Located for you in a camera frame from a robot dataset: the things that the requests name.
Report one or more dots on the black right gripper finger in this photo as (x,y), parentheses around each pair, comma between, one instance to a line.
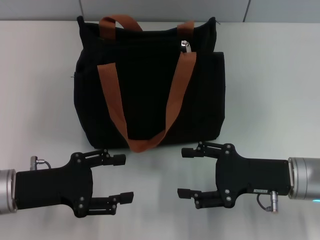
(192,152)
(207,200)

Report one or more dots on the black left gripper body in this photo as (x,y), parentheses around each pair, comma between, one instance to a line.
(55,187)

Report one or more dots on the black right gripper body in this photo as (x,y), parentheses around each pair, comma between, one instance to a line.
(257,176)

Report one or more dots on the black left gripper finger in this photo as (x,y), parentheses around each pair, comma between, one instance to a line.
(105,203)
(117,160)

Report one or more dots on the silver zipper pull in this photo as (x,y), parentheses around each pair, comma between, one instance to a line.
(186,47)

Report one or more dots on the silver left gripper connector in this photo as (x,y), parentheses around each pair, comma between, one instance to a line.
(33,162)

